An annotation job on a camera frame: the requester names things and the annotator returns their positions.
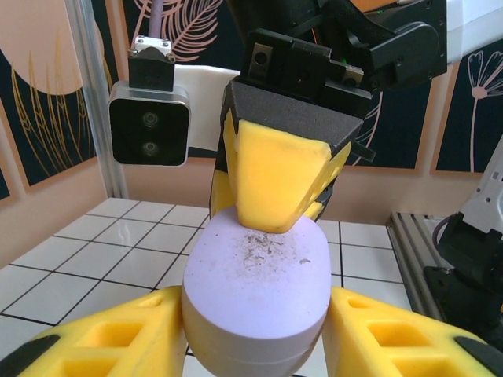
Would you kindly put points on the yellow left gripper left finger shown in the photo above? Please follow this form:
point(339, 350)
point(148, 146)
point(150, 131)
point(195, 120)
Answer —
point(118, 337)

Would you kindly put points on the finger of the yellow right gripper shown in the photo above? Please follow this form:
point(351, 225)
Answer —
point(222, 188)
point(271, 173)

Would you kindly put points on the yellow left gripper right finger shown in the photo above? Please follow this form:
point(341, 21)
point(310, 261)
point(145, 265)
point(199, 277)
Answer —
point(393, 337)

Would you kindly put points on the pink earbuds charging case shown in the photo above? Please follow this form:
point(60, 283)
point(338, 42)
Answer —
point(255, 282)

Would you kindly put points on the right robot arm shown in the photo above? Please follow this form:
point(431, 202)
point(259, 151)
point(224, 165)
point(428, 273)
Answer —
point(467, 267)

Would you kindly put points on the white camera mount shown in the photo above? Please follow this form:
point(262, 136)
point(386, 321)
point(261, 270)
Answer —
point(206, 114)

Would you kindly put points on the aluminium frame rail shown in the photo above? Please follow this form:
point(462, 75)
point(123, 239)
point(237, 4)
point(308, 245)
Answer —
point(412, 259)

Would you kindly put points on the silver black wrist camera box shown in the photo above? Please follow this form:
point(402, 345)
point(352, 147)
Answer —
point(149, 129)

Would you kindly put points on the pink flower wall panel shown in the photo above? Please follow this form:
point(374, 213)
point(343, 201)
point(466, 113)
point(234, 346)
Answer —
point(463, 129)
point(3, 186)

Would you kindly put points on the aluminium frame post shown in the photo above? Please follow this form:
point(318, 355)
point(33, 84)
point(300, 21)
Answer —
point(98, 98)

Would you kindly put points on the pink leaf wall panel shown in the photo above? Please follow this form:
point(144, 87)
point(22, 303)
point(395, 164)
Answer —
point(196, 23)

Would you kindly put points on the gold wheat wall panel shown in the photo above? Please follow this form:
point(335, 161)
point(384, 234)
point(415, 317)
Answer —
point(39, 125)

